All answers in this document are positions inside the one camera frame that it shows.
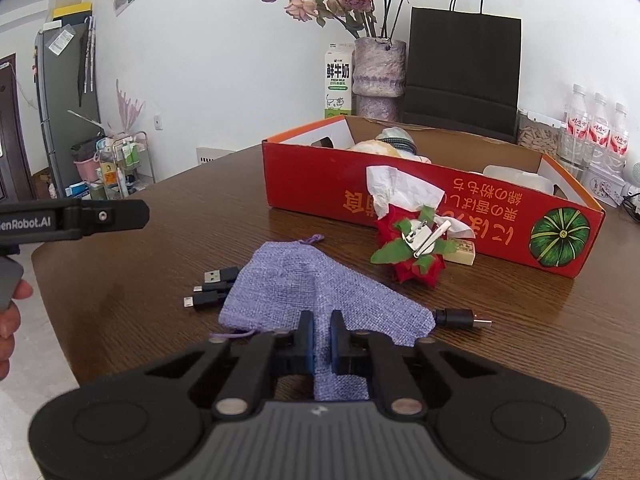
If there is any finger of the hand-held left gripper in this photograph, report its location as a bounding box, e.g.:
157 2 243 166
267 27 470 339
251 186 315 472
80 199 150 241

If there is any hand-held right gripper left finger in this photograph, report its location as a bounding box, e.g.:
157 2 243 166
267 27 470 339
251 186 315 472
144 310 317 420

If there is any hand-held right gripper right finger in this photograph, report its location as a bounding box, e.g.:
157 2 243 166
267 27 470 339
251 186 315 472
330 310 497 420

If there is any purple cloth pouch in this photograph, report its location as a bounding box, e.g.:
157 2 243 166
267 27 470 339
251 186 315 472
209 234 435 402

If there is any red cardboard box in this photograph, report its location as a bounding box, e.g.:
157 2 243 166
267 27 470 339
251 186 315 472
261 114 607 279

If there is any yellow and white plush toy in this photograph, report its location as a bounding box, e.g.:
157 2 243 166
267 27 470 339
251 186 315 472
347 139 403 160

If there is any person's left hand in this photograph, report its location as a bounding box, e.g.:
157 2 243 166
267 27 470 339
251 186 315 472
0 282 34 382

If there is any metal storage cart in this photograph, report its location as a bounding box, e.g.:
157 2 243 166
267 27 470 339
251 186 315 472
70 130 156 201

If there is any dark wooden door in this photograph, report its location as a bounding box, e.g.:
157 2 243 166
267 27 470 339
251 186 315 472
0 55 37 203

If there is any white radiator vent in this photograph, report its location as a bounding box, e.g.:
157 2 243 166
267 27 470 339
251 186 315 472
196 146 236 165

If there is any grey refrigerator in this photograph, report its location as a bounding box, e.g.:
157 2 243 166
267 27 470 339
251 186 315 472
35 17 103 196

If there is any red artificial flower decoration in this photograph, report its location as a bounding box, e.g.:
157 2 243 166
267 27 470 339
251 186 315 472
371 205 453 289

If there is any black USB plug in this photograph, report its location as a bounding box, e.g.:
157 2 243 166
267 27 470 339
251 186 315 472
434 308 492 332

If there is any silver metal clip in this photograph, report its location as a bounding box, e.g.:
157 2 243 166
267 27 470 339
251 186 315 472
400 217 453 260

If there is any white tissue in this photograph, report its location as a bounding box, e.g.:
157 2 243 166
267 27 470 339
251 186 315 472
366 165 446 221

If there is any white and green milk carton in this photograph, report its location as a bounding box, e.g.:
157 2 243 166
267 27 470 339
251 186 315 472
322 42 357 120

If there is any purple textured vase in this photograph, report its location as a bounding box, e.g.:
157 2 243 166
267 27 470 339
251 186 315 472
351 37 407 122

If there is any clear jar of seeds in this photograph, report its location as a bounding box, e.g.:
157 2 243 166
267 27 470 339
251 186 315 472
516 109 563 161

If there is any empty glass jar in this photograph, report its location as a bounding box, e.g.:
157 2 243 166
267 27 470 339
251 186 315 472
557 147 586 176

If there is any white printed tin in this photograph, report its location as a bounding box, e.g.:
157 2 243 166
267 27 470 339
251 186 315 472
582 164 626 206

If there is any black paper bag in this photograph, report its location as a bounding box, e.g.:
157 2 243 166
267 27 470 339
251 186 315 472
402 0 522 143

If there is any red label water bottle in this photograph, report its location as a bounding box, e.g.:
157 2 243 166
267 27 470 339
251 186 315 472
562 84 589 153
607 102 631 168
587 92 612 166

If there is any black multi-head USB cable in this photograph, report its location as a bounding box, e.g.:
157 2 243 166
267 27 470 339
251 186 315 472
182 266 241 311

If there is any purple wall decal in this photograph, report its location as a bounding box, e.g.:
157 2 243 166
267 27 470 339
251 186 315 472
115 79 146 133

